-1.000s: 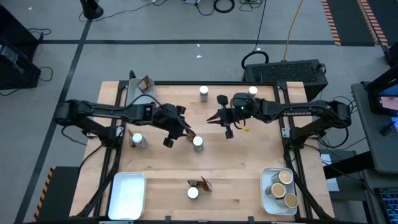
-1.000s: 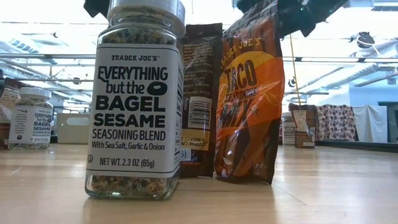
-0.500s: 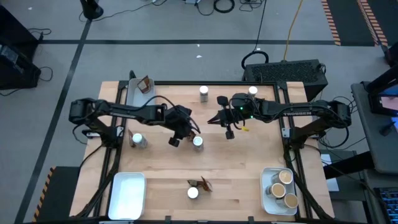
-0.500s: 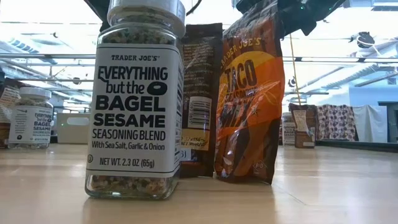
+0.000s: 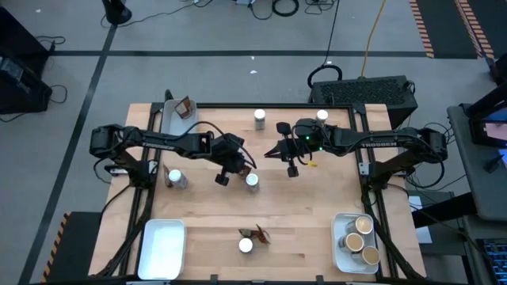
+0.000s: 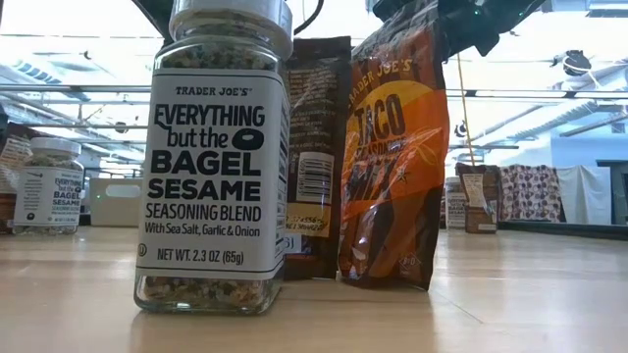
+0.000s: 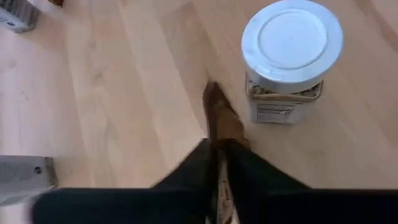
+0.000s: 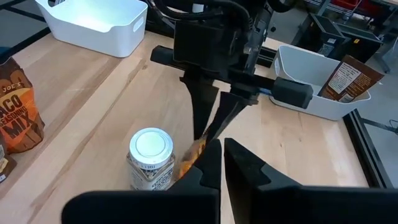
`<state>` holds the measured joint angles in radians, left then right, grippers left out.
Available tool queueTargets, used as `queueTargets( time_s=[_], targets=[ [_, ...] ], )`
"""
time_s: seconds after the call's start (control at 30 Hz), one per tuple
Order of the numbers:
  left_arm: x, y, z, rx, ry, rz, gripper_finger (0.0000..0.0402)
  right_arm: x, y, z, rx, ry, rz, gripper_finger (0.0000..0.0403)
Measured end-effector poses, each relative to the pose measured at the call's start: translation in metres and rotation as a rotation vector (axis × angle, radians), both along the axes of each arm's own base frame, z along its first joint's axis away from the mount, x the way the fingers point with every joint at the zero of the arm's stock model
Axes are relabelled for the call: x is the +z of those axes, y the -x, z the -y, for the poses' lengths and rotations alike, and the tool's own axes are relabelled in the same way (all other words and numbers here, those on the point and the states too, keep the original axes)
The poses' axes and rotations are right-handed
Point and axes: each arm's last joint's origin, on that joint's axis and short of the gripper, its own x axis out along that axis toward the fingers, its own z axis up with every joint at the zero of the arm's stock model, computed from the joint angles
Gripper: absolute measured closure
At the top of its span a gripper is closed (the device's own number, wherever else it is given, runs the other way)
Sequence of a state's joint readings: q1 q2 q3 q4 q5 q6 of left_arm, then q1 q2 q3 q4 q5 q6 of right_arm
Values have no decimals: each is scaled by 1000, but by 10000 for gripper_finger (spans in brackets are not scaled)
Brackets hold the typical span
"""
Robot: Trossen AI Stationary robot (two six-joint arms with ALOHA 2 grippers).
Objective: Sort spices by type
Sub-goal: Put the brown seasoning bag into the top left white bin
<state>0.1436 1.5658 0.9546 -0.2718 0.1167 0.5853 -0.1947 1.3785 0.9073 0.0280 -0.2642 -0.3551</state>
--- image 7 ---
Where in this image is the light gray plastic bin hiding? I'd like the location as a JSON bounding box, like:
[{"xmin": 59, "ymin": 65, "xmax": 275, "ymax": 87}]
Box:
[{"xmin": 0, "ymin": 154, "xmax": 59, "ymax": 207}]

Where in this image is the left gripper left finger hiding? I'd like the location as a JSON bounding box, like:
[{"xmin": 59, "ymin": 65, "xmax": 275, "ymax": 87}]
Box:
[{"xmin": 124, "ymin": 138, "xmax": 219, "ymax": 224}]

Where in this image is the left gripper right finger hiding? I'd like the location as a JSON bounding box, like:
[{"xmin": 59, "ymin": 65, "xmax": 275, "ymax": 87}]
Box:
[{"xmin": 221, "ymin": 138, "xmax": 337, "ymax": 224}]

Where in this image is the bagel sesame seasoning jar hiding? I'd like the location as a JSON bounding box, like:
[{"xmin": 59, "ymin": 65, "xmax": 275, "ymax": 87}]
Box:
[
  {"xmin": 0, "ymin": 0, "xmax": 40, "ymax": 34},
  {"xmin": 241, "ymin": 0, "xmax": 345, "ymax": 125}
]

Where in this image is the taco seasoning mix packet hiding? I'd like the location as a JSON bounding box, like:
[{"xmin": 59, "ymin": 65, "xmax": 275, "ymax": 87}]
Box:
[{"xmin": 201, "ymin": 80, "xmax": 252, "ymax": 224}]

